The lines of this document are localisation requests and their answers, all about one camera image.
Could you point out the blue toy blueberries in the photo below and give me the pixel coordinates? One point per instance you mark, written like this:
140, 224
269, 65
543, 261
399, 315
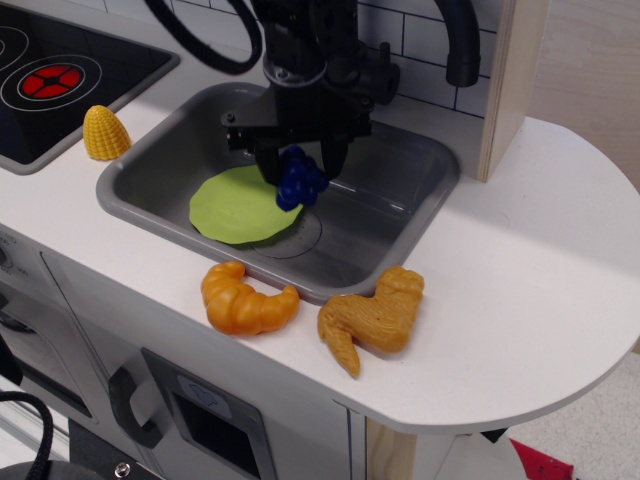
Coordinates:
301, 182

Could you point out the orange toy croissant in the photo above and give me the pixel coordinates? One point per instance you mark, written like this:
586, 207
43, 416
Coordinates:
236, 308

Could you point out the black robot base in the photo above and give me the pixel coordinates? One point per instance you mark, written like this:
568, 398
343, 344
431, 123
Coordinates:
33, 450

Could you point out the green toy plate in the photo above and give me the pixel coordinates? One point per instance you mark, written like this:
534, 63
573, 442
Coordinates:
237, 206

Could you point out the wooden side post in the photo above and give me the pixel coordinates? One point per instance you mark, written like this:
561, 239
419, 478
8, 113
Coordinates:
519, 38

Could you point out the grey toy sink basin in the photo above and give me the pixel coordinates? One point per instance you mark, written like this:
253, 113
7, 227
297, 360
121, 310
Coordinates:
368, 219

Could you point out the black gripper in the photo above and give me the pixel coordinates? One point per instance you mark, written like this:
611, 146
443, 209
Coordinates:
279, 117

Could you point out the toy fried chicken wing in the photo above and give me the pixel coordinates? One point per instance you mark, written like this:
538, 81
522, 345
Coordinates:
383, 321

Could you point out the yellow toy corn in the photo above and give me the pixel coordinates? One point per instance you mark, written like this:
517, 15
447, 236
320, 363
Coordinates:
105, 137

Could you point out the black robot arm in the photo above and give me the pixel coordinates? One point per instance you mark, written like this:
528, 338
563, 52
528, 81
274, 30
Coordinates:
317, 71

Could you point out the black toy stovetop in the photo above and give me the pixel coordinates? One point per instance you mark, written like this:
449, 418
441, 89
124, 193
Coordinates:
52, 72

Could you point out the black oven door handle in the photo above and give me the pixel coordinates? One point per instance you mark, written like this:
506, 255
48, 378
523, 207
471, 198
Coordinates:
121, 389

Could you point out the red cloth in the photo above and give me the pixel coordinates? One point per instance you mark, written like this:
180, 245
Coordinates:
540, 466

